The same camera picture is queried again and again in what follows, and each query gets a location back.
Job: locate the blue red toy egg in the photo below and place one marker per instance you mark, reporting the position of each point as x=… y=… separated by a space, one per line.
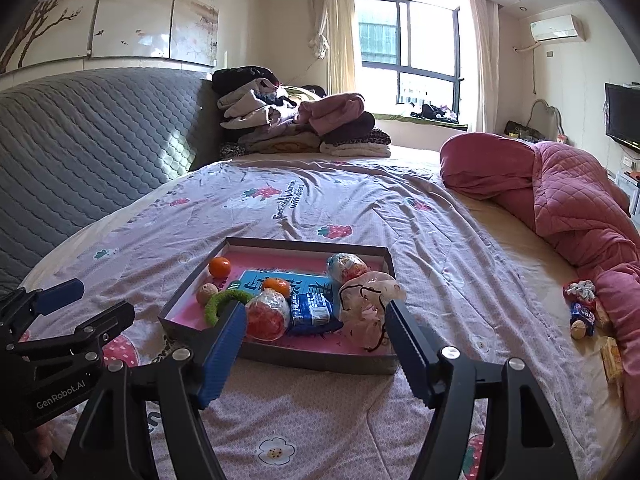
x=345 y=266

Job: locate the pink book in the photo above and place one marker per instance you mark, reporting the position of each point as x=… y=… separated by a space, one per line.
x=280 y=262

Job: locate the black television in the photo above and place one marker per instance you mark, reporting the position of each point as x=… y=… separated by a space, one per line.
x=624 y=115

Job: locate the black bag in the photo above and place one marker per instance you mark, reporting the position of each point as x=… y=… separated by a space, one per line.
x=520 y=131

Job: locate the black garment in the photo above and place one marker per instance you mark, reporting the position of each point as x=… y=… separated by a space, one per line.
x=242 y=79

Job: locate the curtain tieback tassel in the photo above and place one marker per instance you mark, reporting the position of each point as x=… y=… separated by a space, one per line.
x=319 y=46

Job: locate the white drawer cabinet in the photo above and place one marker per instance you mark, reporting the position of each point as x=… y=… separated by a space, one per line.
x=629 y=192

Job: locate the orange mandarin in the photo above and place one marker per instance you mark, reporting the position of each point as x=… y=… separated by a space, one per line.
x=276 y=286
x=220 y=266

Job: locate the green windowsill cushion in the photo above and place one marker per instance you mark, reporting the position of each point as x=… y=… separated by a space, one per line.
x=425 y=122

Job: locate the beige bed sheet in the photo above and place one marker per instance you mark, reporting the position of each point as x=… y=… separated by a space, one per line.
x=515 y=250

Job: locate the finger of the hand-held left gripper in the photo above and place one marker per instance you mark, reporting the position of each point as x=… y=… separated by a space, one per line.
x=60 y=296
x=100 y=327

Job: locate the clear candy bag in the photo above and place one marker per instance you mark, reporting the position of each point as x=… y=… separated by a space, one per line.
x=267 y=317

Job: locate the cream scrunchie with black trim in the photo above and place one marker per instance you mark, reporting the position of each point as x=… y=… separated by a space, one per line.
x=365 y=310

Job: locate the painted wardrobe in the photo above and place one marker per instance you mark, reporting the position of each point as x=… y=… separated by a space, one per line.
x=140 y=10

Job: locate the dark clothes on windowsill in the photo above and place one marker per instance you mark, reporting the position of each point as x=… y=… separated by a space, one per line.
x=435 y=112

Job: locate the grey cardboard box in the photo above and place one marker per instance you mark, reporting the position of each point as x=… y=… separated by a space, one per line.
x=300 y=360

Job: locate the white framed mirror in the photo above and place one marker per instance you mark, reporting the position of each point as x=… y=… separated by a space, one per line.
x=547 y=117

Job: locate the pile of folded clothes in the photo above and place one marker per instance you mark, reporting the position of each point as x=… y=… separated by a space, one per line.
x=250 y=107

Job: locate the window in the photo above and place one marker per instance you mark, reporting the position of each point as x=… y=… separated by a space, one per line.
x=380 y=30

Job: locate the pink garment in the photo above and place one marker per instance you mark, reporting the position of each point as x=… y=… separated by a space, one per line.
x=332 y=110

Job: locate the grey quilted headboard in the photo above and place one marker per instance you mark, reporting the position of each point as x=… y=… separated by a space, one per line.
x=90 y=150

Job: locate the cream curtain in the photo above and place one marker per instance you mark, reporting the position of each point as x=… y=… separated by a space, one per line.
x=337 y=25
x=484 y=60

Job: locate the white air conditioner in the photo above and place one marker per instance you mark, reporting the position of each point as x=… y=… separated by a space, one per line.
x=556 y=29

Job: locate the tan folded blanket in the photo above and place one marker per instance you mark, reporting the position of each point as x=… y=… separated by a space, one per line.
x=280 y=145

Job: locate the small blue snack packet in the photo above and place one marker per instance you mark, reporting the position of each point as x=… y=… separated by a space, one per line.
x=584 y=314

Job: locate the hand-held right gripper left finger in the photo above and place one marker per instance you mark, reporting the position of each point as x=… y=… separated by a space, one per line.
x=222 y=355

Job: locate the pink quilt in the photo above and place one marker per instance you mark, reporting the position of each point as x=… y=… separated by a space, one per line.
x=565 y=195

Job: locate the cream folded towel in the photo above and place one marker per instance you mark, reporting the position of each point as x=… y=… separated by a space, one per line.
x=355 y=150

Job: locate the yellow snack packet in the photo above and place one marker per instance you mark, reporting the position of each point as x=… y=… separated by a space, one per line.
x=612 y=357

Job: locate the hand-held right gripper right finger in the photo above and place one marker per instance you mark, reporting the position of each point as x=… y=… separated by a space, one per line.
x=410 y=355

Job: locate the dark folded garment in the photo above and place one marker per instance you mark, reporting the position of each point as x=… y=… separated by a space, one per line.
x=350 y=130

